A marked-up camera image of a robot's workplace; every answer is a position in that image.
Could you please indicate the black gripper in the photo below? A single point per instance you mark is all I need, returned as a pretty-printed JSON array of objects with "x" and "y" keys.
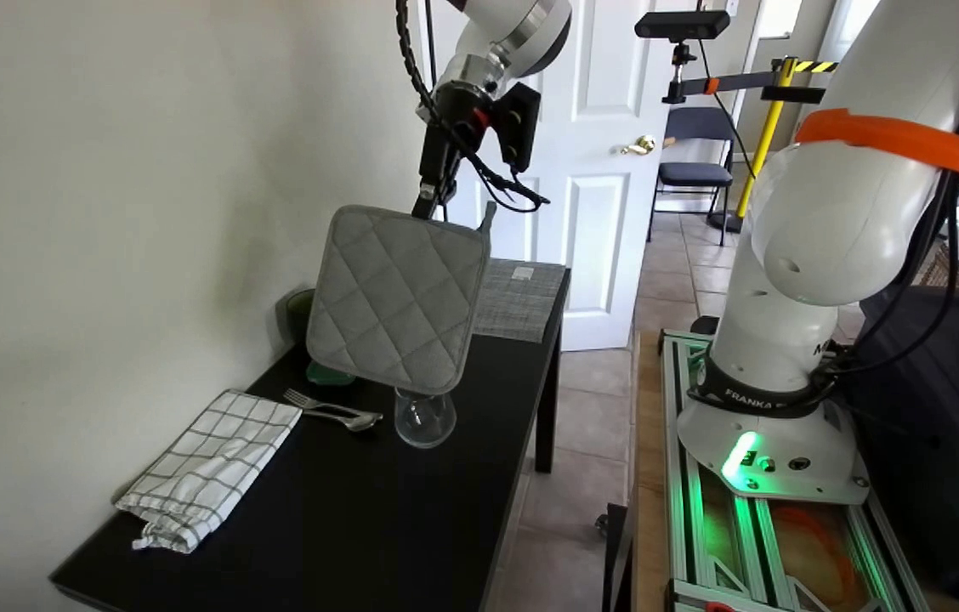
[{"x": 456, "y": 137}]

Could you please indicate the grey quilted pot holder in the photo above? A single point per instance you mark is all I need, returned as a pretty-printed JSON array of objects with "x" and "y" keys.
[{"x": 396, "y": 300}]

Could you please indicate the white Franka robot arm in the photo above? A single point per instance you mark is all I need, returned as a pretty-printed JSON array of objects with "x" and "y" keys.
[{"x": 832, "y": 225}]

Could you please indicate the clear stemless glass cup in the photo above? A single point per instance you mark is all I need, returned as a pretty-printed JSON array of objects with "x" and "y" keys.
[{"x": 426, "y": 427}]

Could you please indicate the grey woven placemat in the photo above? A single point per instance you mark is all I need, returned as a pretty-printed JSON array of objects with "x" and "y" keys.
[{"x": 518, "y": 300}]

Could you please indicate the dark green mug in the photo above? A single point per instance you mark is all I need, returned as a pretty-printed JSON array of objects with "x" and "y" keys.
[{"x": 297, "y": 323}]

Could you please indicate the small green lidded container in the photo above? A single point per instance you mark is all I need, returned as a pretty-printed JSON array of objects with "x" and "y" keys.
[{"x": 328, "y": 376}]

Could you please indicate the brass door knob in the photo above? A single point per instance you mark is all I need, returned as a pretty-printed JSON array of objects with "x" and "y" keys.
[{"x": 636, "y": 146}]

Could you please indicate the dark folding chair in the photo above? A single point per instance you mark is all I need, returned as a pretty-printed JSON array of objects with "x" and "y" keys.
[{"x": 689, "y": 172}]

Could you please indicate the black side table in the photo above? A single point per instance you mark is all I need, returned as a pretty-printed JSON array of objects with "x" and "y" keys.
[{"x": 364, "y": 522}]

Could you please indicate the white checkered dish towel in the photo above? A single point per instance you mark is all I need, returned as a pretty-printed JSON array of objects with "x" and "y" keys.
[{"x": 212, "y": 463}]

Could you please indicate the wooden board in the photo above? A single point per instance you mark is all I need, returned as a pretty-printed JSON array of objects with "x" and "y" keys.
[{"x": 652, "y": 512}]

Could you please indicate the black cart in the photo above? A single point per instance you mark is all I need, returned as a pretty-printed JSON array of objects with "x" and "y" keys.
[{"x": 944, "y": 452}]

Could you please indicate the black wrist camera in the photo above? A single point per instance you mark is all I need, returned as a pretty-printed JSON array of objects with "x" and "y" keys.
[{"x": 518, "y": 125}]

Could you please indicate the black stereo camera on stand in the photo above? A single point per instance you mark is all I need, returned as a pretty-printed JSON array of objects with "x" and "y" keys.
[{"x": 685, "y": 24}]

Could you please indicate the yellow black camera stand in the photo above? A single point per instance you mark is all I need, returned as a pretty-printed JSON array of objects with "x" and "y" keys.
[{"x": 769, "y": 125}]

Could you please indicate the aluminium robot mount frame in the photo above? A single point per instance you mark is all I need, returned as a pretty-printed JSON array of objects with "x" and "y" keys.
[{"x": 718, "y": 544}]

